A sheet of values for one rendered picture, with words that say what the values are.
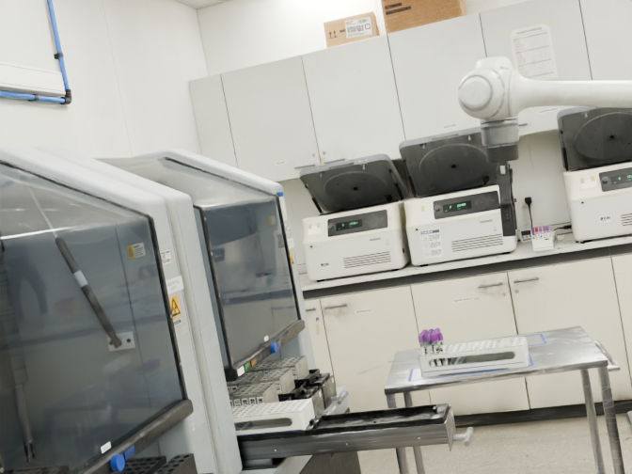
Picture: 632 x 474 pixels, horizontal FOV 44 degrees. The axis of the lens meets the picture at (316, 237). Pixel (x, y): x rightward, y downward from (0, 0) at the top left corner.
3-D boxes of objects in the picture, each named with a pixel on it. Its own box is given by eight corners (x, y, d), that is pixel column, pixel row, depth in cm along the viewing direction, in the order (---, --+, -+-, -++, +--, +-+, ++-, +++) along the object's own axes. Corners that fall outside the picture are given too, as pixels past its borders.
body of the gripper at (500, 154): (516, 143, 185) (520, 182, 186) (517, 143, 193) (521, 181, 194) (484, 147, 187) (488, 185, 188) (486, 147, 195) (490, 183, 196)
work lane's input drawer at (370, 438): (186, 474, 202) (180, 440, 201) (208, 454, 215) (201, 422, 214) (469, 451, 181) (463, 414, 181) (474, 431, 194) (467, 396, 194)
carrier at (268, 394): (273, 402, 223) (269, 382, 223) (279, 402, 223) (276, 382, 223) (259, 416, 212) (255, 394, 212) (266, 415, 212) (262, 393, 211)
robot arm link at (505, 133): (518, 119, 193) (521, 144, 193) (481, 124, 195) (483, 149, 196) (517, 118, 184) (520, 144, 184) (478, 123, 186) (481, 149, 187)
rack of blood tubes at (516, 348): (420, 377, 222) (417, 355, 222) (426, 368, 232) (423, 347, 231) (528, 367, 213) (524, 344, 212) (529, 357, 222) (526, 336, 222)
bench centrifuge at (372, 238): (307, 284, 437) (286, 170, 434) (338, 268, 496) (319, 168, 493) (404, 270, 420) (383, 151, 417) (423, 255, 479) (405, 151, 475)
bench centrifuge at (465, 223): (411, 269, 420) (389, 142, 416) (426, 255, 479) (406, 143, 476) (517, 253, 404) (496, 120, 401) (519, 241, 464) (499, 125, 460)
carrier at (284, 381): (289, 387, 238) (285, 368, 238) (295, 387, 238) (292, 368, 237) (276, 399, 227) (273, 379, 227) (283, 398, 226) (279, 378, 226)
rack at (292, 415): (197, 444, 202) (192, 421, 202) (212, 431, 212) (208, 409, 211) (306, 434, 194) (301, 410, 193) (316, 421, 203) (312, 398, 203)
